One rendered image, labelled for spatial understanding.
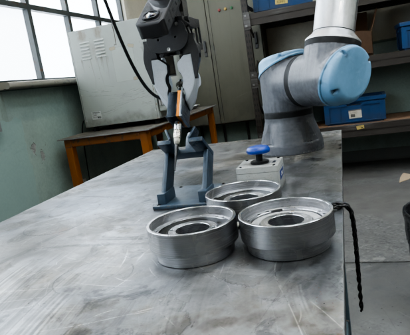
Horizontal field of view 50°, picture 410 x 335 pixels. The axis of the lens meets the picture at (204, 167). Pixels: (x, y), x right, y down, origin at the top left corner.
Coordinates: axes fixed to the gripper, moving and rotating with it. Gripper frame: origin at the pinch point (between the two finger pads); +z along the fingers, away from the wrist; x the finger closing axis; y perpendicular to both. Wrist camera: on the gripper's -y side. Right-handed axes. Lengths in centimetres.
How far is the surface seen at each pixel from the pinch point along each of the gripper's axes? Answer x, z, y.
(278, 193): -16.9, 12.7, -14.4
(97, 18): 151, -64, 261
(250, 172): -10.8, 12.6, -0.8
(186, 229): -6.7, 14.0, -23.1
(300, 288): -20.8, 16.3, -33.6
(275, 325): -19.4, 16.3, -39.7
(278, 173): -15.3, 13.3, -0.6
